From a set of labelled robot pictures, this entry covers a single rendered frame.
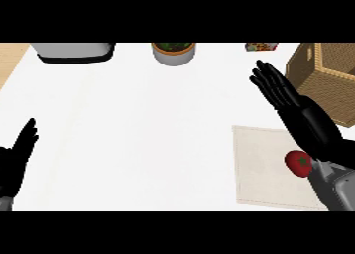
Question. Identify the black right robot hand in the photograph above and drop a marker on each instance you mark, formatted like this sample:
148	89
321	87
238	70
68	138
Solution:
308	122

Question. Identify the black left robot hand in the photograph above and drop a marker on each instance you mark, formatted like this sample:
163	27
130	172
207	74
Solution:
12	162

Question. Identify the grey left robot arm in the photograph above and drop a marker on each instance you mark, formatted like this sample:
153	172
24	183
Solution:
3	203

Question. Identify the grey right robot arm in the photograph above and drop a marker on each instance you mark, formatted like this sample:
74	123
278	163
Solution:
339	187

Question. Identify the red tomato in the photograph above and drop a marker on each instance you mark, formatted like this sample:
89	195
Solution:
299	163

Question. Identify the wicker basket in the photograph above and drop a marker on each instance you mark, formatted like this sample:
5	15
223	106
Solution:
331	76

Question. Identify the beige placemat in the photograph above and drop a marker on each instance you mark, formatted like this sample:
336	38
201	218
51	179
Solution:
268	168

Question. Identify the small colourful box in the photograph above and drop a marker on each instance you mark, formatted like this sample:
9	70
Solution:
260	46

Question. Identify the grey plant pot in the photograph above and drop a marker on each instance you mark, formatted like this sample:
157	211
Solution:
173	54

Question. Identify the grey appliance with black base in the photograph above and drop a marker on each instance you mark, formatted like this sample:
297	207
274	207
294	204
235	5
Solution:
73	52

